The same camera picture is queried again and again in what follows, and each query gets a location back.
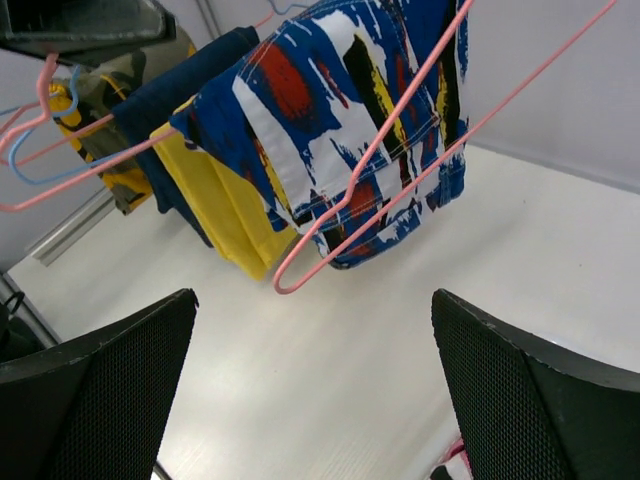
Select blue white red trousers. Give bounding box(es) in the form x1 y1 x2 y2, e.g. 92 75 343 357
170 1 468 269

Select navy blue trousers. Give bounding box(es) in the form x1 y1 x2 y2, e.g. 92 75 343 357
110 25 261 249

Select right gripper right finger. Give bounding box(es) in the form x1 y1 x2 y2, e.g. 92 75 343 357
431 289 639 479

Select light blue wire hanger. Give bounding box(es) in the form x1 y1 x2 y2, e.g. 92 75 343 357
8 68 128 185

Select aluminium hanging rail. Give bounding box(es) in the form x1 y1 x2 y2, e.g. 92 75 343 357
1 0 177 67

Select pink camouflage trousers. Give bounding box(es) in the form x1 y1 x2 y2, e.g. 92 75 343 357
428 438 473 480

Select olive camouflage trousers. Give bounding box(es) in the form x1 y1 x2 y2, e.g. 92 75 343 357
54 27 196 215

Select yellow trousers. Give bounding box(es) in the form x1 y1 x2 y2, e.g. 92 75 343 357
150 123 297 281

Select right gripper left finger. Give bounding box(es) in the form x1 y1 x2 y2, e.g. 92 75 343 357
1 289 198 479

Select pink wire hanger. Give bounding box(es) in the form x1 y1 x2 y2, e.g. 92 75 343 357
0 9 276 169
272 0 619 295
1 45 196 213

